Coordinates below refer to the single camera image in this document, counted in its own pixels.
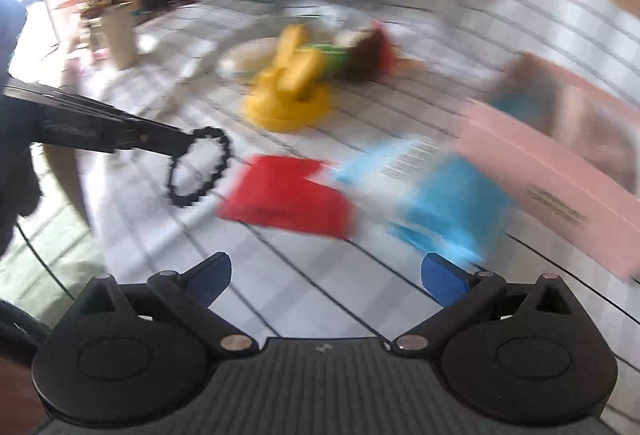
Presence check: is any black beaded hair tie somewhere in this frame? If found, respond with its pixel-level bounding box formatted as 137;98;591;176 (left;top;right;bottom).
166;127;234;208

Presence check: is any pink cardboard box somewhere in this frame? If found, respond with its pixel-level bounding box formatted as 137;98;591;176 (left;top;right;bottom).
449;52;640;282

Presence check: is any yellow plush duck toy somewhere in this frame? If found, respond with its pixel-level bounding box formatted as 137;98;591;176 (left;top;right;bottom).
242;24;334;134

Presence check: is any round metal plate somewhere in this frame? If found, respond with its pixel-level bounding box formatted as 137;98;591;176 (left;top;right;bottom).
217;37;282;80

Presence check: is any blue and white packet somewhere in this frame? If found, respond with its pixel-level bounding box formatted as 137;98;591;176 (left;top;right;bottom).
334;137;517;262

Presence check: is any white checked tablecloth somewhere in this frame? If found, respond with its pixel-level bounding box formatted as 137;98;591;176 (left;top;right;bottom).
0;0;640;366

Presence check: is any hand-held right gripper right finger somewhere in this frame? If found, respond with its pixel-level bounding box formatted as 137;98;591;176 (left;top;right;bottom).
392;252;576;357

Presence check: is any vase with red flowers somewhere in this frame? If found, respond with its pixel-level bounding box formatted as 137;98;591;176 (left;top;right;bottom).
54;0;138;70

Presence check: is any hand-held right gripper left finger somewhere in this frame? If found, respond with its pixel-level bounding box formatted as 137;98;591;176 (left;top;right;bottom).
75;252;254;357

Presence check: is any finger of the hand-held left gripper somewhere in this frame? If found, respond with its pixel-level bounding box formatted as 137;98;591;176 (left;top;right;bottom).
115;111;195;143
113;134;192;158

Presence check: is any person's left forearm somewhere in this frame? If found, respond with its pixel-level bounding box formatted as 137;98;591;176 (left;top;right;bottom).
0;0;42;257

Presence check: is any black cable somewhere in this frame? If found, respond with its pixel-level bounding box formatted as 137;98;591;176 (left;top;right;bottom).
14;219;77;302

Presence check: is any crocheted doll with green hat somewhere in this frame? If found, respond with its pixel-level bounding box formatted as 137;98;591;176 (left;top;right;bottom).
305;22;427;84

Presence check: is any red packet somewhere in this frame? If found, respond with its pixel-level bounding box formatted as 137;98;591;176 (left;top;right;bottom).
214;154;357;237

